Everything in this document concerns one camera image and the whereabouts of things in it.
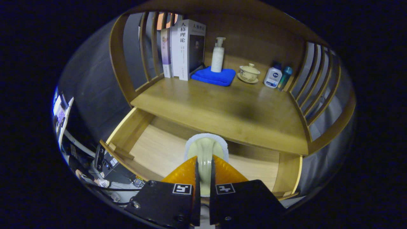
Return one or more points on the wooden drawer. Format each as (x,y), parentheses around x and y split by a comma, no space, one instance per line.
(152,149)

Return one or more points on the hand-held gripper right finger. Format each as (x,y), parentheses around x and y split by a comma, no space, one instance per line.
(212,203)

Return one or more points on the white lotion bottle blue cap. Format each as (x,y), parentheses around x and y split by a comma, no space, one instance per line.
(272,77)

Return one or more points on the beige lidded teacup with saucer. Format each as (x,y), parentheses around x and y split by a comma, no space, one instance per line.
(249,73)

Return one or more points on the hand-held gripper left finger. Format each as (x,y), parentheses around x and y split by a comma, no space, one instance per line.
(197,197)

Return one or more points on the wooden countertop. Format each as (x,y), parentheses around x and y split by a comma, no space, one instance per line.
(222,108)

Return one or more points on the thick white book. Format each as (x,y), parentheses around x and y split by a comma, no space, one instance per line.
(184,51)

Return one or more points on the blue folded cloth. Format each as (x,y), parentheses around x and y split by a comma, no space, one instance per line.
(216,79)

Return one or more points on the thin purple book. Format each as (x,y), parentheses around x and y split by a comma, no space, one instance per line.
(166,54)

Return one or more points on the teal bottle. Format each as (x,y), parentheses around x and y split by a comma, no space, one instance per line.
(285,78)

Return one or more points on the white pump bottle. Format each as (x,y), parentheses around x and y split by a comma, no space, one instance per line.
(217,58)

